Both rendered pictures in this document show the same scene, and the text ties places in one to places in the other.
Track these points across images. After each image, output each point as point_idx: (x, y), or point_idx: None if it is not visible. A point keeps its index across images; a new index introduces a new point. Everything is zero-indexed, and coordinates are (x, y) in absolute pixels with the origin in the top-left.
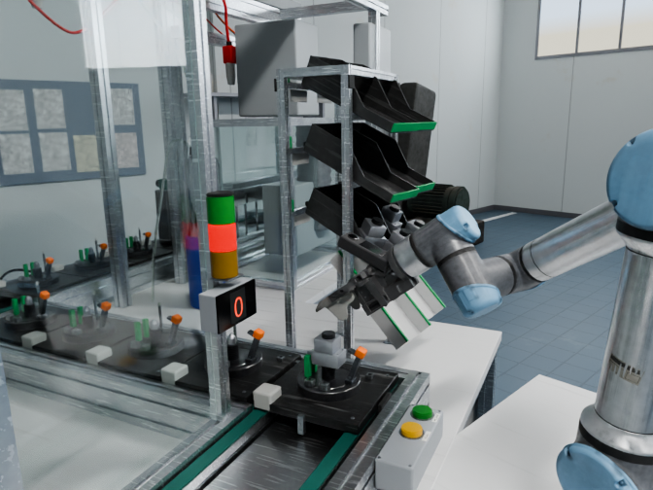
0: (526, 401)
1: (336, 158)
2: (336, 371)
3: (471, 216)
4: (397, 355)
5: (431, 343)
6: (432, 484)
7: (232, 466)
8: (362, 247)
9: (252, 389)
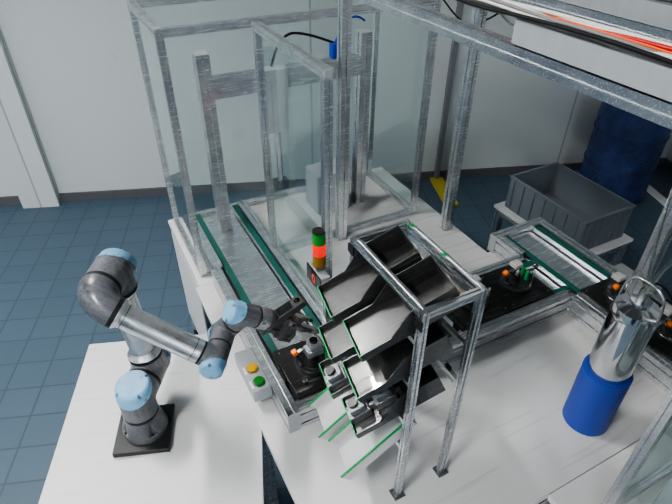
0: (249, 496)
1: None
2: (316, 364)
3: (230, 314)
4: (370, 477)
5: None
6: (244, 390)
7: (303, 322)
8: (286, 302)
9: None
